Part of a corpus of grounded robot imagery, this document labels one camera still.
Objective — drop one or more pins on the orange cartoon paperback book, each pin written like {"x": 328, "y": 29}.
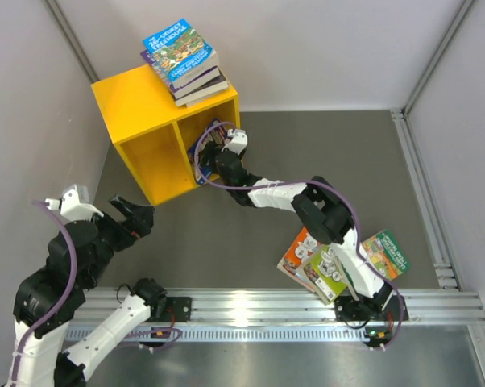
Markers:
{"x": 303, "y": 246}

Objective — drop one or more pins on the dark brown paperback book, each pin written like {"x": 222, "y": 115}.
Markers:
{"x": 212, "y": 87}

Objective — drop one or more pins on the aluminium mounting rail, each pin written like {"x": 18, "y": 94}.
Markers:
{"x": 296, "y": 315}

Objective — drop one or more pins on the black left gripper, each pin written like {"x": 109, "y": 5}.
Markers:
{"x": 139, "y": 221}

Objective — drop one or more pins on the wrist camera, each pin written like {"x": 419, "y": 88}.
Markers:
{"x": 74, "y": 204}
{"x": 236, "y": 141}

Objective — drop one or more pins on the light blue 26-storey treehouse book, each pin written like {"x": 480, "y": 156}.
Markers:
{"x": 180, "y": 49}

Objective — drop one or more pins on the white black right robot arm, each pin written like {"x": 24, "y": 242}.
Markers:
{"x": 328, "y": 217}

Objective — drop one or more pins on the purple 52-storey treehouse book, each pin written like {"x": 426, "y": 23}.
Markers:
{"x": 182, "y": 85}

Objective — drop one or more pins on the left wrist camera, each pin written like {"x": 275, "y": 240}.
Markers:
{"x": 74, "y": 204}

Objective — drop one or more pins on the yellow wooden cubby shelf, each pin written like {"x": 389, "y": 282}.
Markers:
{"x": 152, "y": 135}

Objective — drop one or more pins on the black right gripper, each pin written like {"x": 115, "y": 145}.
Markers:
{"x": 210, "y": 151}

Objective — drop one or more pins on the dark green treehouse book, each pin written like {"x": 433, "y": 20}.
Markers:
{"x": 381, "y": 251}

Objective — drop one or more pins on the aluminium right side rail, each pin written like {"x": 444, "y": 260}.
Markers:
{"x": 448, "y": 275}

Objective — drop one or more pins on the blue 91-storey treehouse book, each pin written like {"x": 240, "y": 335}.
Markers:
{"x": 218, "y": 134}

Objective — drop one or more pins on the lime green cartoon book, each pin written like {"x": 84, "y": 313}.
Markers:
{"x": 322, "y": 273}

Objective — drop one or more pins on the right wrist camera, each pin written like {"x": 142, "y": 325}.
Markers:
{"x": 236, "y": 141}

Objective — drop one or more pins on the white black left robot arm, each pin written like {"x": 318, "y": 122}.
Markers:
{"x": 47, "y": 300}

